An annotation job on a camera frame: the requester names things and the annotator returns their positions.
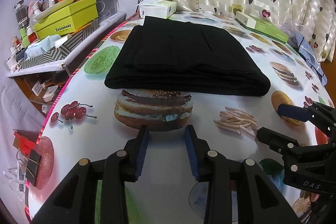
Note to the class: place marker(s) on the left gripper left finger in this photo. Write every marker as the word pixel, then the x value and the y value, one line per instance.
pixel 74 199

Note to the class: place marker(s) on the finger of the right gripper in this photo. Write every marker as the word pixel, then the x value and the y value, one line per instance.
pixel 322 116
pixel 293 153

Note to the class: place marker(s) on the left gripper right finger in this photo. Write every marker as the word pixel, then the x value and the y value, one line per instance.
pixel 258 199

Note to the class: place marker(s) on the black pants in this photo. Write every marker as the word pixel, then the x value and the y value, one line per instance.
pixel 169 55

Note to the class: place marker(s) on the blue striped clothing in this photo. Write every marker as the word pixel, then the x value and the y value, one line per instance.
pixel 302 47

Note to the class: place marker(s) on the black binder clip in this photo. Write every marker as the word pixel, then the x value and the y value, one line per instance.
pixel 31 163

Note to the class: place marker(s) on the red small box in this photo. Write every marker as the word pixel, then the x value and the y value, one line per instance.
pixel 25 141

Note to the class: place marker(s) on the green flat box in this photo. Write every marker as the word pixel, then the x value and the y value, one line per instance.
pixel 261 26

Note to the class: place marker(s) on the striped black white box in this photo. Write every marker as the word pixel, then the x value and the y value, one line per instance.
pixel 65 48

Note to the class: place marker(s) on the white side shelf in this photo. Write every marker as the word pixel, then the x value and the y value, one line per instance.
pixel 61 65

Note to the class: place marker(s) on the yellow-green shoe box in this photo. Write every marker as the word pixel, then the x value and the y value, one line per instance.
pixel 67 20

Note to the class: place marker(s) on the tissue pack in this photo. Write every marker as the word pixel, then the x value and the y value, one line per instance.
pixel 157 8

